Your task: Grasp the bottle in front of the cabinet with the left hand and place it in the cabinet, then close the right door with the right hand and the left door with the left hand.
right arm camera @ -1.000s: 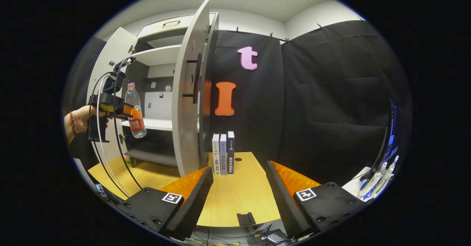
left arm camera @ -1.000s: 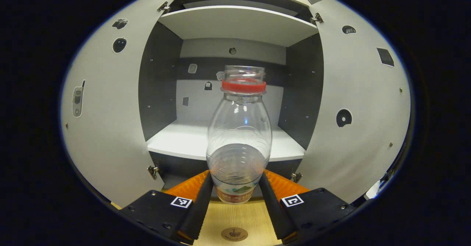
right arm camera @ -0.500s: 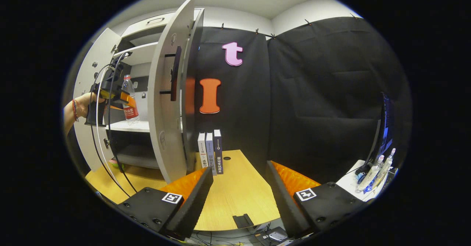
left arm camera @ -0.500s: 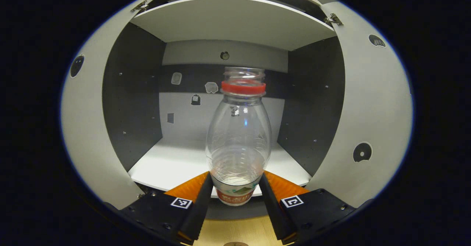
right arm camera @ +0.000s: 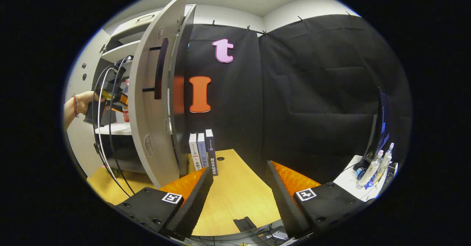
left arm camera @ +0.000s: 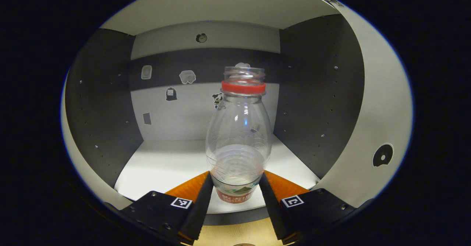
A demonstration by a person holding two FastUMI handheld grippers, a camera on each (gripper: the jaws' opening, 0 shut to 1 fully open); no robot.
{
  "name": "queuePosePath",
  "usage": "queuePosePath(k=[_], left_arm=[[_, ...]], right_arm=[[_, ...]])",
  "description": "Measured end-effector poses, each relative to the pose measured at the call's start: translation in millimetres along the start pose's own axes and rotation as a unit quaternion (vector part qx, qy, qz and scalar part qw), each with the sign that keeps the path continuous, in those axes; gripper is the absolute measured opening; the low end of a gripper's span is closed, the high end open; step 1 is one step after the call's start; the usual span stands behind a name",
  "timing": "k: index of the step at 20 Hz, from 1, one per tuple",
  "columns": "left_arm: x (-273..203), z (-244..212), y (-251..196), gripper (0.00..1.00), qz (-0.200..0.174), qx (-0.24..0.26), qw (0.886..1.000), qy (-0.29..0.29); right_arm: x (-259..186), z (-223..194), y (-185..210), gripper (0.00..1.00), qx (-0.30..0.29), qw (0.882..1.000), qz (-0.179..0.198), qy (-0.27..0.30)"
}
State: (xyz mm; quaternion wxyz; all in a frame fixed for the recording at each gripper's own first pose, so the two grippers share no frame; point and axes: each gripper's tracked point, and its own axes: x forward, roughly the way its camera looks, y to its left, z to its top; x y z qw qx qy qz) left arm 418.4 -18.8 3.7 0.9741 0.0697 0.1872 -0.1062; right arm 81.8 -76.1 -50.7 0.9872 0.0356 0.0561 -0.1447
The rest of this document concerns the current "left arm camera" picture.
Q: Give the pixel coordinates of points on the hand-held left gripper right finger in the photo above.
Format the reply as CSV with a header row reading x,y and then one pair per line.
x,y
272,213

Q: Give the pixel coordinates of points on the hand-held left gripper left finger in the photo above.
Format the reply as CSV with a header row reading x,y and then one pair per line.
x,y
200,213

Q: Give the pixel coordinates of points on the clear plastic bottle red label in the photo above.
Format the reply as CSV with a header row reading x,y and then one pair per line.
x,y
238,135

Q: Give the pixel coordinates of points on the white cabinet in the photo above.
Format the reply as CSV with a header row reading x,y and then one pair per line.
x,y
165,165

